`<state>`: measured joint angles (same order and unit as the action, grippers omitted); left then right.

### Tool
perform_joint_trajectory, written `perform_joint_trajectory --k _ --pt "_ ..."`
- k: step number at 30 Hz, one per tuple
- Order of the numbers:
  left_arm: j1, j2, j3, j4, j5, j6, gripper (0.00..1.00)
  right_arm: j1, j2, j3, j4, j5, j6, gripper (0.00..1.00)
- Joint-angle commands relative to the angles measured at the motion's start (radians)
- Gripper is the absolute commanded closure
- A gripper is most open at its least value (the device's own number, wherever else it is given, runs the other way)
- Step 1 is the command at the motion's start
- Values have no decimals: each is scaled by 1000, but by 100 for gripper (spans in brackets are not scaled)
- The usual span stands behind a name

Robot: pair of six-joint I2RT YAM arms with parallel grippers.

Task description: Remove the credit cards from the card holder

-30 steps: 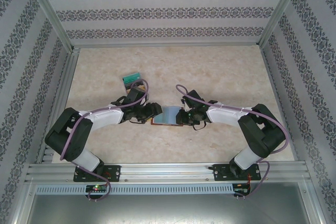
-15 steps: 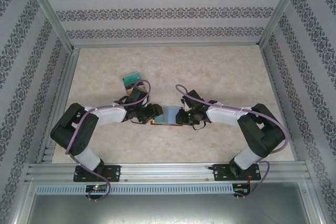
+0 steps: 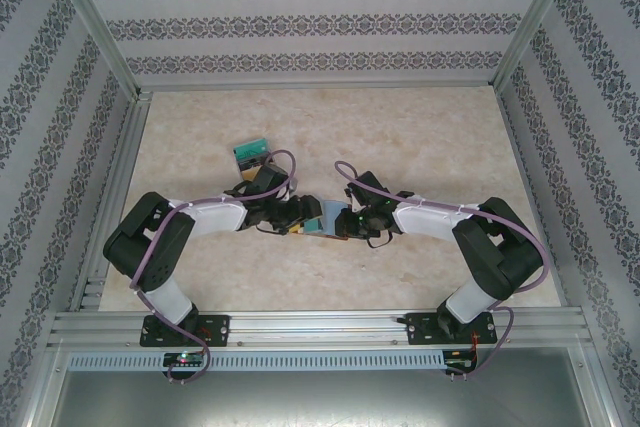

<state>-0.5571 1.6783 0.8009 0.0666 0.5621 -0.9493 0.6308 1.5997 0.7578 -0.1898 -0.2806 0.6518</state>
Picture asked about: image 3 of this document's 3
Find aluminium floor rail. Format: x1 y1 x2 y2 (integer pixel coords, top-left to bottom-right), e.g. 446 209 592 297
69 91 154 313

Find circuit board with green light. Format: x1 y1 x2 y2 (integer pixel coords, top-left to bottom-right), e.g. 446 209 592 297
163 352 205 367

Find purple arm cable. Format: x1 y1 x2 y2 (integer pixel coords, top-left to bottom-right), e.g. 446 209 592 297
130 149 301 387
333 160 551 381

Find aluminium mounting rail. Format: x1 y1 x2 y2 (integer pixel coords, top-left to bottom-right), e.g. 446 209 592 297
49 310 586 348

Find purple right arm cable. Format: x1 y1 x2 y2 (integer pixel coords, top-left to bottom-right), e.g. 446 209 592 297
333 160 551 381

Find slotted grey cable duct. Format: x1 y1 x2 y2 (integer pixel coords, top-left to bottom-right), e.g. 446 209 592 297
67 350 446 371

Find aluminium frame post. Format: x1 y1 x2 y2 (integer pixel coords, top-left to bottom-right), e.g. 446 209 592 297
39 0 144 101
492 0 586 91

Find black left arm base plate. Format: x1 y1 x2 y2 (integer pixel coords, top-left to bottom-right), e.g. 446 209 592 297
139 314 231 348

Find brown card holder blue sleeves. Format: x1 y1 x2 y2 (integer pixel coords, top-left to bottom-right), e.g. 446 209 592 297
287 199 354 243

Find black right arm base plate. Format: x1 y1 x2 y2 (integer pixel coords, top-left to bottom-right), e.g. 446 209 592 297
405 311 497 347

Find clear acrylic card box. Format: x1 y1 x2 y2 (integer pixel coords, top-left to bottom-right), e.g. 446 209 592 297
232 138 275 182

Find aluminium frame beam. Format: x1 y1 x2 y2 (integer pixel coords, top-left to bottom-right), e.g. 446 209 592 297
134 80 501 94

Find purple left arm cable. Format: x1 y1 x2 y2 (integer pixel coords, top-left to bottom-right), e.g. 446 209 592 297
130 149 301 387

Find grey metal sheet panel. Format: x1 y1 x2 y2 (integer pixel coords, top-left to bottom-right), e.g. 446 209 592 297
49 371 596 427

